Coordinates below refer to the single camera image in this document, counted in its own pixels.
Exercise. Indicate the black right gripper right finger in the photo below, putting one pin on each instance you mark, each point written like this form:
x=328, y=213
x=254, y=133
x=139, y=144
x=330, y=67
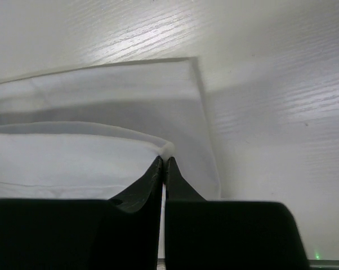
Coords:
x=202, y=234

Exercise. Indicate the white skirt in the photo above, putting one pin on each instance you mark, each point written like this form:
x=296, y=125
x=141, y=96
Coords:
x=90, y=133

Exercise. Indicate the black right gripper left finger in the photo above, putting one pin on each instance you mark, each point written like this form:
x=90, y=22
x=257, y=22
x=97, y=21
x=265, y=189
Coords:
x=118, y=233

